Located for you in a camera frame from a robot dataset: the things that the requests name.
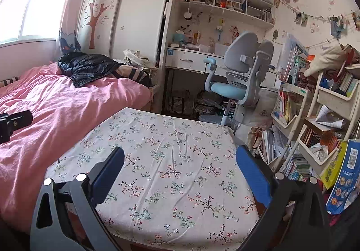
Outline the yellow book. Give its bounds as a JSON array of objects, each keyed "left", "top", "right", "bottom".
[{"left": 320, "top": 141, "right": 347, "bottom": 189}]

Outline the pink duvet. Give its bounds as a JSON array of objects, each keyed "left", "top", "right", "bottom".
[{"left": 1, "top": 63, "right": 153, "bottom": 233}]

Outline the blue printed paper bag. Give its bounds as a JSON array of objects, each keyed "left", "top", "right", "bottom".
[{"left": 326, "top": 139, "right": 359, "bottom": 215}]

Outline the black puffer jacket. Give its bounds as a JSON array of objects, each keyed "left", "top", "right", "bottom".
[{"left": 57, "top": 52, "right": 121, "bottom": 88}]

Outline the white rolling book cart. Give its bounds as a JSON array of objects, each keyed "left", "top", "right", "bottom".
[{"left": 256, "top": 72, "right": 359, "bottom": 180}]

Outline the floral white tablecloth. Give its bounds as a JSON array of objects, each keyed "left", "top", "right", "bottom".
[{"left": 46, "top": 108, "right": 259, "bottom": 250}]

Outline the striped pillow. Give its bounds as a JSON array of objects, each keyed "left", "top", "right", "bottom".
[{"left": 112, "top": 65, "right": 151, "bottom": 87}]

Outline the grey blue desk chair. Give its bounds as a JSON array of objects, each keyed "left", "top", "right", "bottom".
[{"left": 199, "top": 32, "right": 274, "bottom": 125}]

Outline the white wardrobe with tree decal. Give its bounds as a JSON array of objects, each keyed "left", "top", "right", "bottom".
[{"left": 77, "top": 0, "right": 168, "bottom": 63}]

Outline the white desk with drawers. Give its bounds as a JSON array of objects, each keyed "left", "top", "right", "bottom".
[{"left": 160, "top": 45, "right": 280, "bottom": 114}]

